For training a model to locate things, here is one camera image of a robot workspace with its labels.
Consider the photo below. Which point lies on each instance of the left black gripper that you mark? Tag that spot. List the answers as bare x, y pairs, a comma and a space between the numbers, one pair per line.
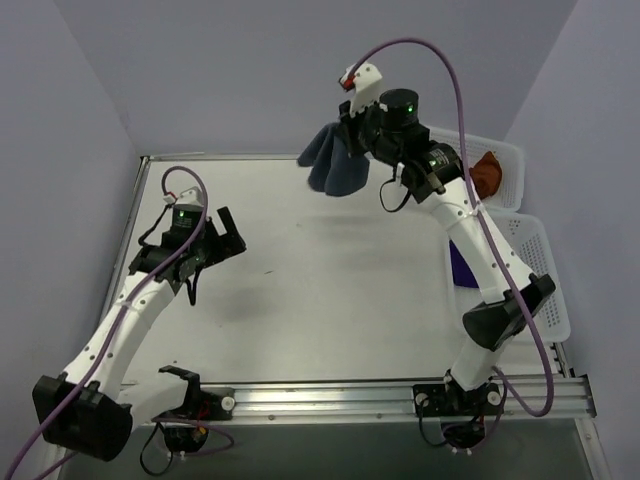
220, 240

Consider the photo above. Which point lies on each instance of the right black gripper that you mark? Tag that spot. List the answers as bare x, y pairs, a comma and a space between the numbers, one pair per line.
354, 132

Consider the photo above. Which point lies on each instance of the blue denim towel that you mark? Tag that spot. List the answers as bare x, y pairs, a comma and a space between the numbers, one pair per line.
333, 171

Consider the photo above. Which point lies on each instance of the orange brown towel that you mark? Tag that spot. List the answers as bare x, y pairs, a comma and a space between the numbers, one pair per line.
487, 175

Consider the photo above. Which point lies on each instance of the purple towel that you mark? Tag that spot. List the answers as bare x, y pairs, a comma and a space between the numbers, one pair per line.
461, 273

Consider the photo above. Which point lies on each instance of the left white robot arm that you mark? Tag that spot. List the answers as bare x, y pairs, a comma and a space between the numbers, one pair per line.
84, 408

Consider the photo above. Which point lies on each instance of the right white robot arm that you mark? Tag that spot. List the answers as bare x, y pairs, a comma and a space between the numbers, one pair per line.
511, 293

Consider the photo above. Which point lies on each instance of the white source basket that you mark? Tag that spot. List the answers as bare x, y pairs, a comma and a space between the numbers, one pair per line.
510, 159

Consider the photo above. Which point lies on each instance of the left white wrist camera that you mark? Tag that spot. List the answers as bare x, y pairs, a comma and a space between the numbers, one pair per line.
193, 196

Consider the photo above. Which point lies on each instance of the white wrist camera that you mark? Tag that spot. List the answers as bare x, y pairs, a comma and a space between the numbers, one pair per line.
365, 84
193, 196

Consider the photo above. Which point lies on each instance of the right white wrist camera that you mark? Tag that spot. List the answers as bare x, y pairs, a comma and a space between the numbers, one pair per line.
365, 84

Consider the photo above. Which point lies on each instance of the aluminium mounting rail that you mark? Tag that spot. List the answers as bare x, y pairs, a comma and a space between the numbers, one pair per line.
320, 402

